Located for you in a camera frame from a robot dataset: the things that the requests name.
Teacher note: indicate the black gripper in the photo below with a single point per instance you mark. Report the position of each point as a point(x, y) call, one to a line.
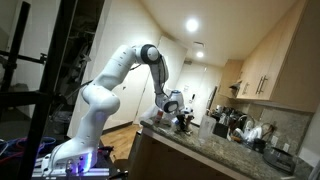
point(181, 118)

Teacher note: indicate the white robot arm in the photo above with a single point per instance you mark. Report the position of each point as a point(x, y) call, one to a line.
point(79, 154)

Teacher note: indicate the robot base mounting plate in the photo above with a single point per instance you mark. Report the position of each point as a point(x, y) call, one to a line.
point(80, 167)

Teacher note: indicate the clear jar with blue lid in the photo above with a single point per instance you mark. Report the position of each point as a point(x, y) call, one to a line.
point(186, 110)

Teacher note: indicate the clear plastic blender cup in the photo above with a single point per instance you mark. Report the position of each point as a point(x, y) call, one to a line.
point(206, 127)

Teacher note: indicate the black coffee maker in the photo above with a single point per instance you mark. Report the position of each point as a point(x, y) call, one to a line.
point(222, 126)

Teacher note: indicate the black toaster appliance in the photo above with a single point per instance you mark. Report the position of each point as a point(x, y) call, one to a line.
point(279, 159)

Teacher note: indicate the wooden upper cabinets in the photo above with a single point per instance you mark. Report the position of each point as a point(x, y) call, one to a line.
point(284, 68)

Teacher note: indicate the black metal frame stand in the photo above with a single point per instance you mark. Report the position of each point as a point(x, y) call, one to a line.
point(44, 96)

